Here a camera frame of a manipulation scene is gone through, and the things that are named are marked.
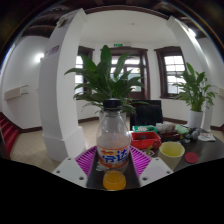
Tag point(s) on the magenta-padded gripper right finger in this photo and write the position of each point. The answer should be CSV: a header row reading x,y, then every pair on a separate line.
x,y
154,171

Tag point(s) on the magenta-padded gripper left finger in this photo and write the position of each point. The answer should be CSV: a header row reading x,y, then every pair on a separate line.
x,y
71,171

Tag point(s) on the clear orange-label drink bottle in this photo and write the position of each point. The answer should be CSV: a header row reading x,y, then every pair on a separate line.
x,y
113,133

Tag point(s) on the pale yellow-green cup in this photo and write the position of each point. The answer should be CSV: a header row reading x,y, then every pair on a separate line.
x,y
171,159

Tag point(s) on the red plastic box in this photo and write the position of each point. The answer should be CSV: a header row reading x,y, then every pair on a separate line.
x,y
145,141

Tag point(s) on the flat round red coaster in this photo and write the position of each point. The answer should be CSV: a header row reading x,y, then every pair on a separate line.
x,y
191,157

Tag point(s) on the green flat box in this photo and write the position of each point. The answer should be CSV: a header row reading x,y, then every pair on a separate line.
x,y
143,128

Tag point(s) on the box of white sachets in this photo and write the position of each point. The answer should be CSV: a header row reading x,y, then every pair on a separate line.
x,y
165,127

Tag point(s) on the light green small container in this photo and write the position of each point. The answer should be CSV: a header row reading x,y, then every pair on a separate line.
x,y
181,129

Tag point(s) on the grey round ball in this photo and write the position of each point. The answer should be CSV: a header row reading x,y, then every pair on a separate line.
x,y
195,133

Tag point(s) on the black chair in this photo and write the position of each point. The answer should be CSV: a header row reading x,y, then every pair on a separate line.
x,y
146,115

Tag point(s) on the white printed leaflet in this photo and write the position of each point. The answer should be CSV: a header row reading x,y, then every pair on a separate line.
x,y
206,136

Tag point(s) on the red carpeted staircase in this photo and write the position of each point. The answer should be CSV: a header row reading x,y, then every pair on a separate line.
x,y
8,133

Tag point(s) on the leafy plant in white pot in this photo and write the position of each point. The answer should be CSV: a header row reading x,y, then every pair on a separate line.
x,y
100,80
195,90

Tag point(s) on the dark brown framed window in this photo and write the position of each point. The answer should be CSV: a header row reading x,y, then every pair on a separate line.
x,y
80,63
173,71

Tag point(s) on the dark brown double door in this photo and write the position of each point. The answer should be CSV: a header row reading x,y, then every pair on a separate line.
x,y
134,61

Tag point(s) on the purple sign on column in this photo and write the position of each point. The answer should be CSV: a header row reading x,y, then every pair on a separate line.
x,y
52,50

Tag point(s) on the green exit sign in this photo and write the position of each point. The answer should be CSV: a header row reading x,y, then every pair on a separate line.
x,y
118,44

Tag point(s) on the glowing column lamp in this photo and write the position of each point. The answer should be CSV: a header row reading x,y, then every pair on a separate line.
x,y
192,32

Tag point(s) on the white wall radiator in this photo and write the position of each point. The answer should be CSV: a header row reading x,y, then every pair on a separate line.
x,y
15,92
220,90

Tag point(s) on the glowing wall lamp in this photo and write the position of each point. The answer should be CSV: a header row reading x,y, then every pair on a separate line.
x,y
39,57

